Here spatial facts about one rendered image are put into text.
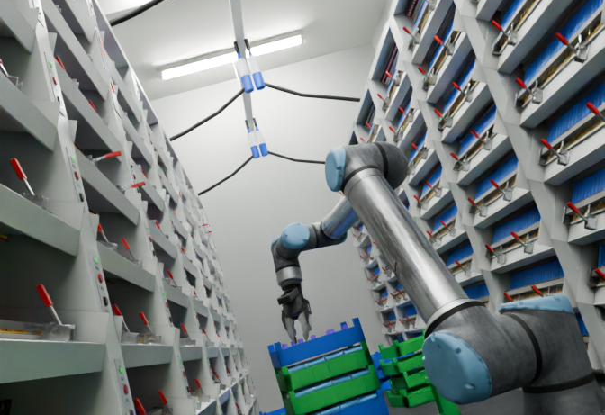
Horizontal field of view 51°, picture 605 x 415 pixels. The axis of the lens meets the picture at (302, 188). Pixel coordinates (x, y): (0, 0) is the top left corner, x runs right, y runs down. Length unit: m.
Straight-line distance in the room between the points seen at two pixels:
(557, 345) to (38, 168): 1.06
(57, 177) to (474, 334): 0.85
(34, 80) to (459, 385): 1.00
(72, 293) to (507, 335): 0.83
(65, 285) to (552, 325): 0.95
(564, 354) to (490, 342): 0.17
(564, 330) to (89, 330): 0.93
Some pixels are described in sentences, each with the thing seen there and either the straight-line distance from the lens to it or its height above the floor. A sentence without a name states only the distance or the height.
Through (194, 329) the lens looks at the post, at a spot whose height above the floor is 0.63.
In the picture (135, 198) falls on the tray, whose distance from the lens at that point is 1.89.
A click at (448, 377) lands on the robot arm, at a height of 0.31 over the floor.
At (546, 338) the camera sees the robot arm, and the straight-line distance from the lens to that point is 1.40.
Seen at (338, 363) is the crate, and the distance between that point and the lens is 2.16.
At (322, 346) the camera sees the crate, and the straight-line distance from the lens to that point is 2.15.
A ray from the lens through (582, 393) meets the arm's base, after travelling 1.45.
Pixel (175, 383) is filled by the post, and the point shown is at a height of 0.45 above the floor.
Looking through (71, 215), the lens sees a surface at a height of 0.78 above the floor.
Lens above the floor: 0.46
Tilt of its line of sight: 13 degrees up
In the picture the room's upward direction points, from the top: 18 degrees counter-clockwise
